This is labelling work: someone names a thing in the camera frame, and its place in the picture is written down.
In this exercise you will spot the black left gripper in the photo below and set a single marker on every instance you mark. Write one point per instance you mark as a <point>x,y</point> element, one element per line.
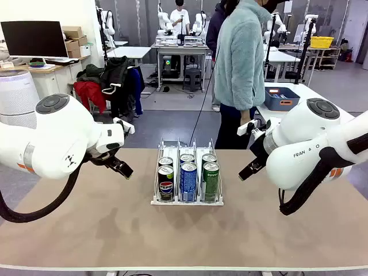
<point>99,159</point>

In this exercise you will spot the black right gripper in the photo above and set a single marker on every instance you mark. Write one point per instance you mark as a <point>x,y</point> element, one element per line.
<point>258,155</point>

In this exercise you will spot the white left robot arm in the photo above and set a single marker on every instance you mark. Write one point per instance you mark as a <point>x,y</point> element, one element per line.
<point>57,135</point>

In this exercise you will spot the person's right forearm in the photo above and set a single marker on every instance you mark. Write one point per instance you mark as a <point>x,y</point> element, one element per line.
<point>244,95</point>

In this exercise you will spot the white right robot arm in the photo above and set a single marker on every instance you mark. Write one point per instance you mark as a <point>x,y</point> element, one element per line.
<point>302,138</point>

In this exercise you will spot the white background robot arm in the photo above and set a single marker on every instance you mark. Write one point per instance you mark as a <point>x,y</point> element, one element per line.
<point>310,26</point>
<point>199,24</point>
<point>107,26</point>
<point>277,27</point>
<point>164,21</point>

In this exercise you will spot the white can dispenser rack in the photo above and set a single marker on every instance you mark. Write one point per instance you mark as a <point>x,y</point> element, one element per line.
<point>187,202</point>

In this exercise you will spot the person's right hand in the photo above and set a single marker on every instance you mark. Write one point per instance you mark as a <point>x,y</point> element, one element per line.
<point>245,118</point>

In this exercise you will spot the green soda can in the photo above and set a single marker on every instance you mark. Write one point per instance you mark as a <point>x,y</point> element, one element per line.
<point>211,181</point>
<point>209,158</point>

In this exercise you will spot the black Pepsi can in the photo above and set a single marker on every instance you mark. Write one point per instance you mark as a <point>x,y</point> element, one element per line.
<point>165,161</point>
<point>166,185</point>

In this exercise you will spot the blue Pocari Sweat can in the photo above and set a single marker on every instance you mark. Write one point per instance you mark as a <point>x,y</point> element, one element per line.
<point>188,181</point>
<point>187,158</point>

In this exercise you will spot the blue garment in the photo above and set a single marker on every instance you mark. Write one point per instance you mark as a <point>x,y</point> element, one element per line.
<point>138,86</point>

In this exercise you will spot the red jacket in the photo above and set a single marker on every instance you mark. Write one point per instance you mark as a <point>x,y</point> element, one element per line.
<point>90,92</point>

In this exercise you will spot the white side table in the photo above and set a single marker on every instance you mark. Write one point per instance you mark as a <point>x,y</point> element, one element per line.
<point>304,92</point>

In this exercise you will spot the dark green jacket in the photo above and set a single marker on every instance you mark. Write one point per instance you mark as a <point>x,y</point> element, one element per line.
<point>90,73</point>

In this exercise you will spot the dark plastic stool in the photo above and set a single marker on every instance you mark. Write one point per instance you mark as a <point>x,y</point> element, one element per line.
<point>192,79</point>

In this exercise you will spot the black PC tower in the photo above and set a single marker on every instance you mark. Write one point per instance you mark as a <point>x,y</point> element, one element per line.
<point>170,66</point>

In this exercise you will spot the white cabinet desk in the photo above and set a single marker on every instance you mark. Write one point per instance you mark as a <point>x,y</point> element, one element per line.
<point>54,80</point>

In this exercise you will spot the person in mint fleece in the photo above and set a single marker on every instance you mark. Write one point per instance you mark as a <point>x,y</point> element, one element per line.
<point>238,57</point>

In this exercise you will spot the white background table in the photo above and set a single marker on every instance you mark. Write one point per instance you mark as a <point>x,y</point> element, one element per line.
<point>129,52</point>

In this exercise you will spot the black tripod stand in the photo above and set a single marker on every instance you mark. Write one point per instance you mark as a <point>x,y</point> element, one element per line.
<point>268,49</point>
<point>305,51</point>

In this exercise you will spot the small white box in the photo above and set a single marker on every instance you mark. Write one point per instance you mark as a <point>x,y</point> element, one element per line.
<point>85,51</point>

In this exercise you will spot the black keyboard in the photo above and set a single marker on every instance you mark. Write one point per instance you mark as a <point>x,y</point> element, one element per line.
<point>61,61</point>

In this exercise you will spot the brown cardboard box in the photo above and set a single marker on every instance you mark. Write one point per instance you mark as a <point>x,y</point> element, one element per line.
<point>74,53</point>
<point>72,32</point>
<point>77,41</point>

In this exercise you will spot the white air purifier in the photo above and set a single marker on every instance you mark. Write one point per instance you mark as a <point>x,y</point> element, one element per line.
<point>17,95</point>

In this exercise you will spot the grey workbench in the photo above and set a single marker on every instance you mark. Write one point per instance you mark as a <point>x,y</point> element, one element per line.
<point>181,47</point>

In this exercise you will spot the green bowl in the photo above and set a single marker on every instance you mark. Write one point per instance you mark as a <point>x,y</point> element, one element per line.
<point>36,63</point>

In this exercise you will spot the wooden shelf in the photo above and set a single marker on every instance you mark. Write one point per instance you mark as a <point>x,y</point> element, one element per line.
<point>327,57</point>

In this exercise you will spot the person in dark jacket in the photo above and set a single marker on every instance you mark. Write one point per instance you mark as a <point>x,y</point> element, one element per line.
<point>212,31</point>

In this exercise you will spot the yellow plastic crate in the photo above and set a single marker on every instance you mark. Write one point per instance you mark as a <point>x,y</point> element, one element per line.
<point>322,42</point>

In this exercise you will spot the red fire extinguisher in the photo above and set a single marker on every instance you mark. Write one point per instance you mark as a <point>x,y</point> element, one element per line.
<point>348,55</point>

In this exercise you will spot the black computer monitor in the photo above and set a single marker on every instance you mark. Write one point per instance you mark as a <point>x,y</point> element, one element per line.
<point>34,38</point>

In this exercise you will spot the person in white shirt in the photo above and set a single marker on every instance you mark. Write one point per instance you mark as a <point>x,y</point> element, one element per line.
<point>179,18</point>

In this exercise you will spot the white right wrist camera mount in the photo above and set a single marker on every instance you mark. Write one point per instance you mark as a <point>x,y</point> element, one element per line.
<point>246,128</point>

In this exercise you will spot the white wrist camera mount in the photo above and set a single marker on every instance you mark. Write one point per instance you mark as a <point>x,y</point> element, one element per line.
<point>125,126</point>
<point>246,128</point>

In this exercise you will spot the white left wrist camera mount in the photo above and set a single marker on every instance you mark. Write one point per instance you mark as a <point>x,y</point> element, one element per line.
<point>125,126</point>

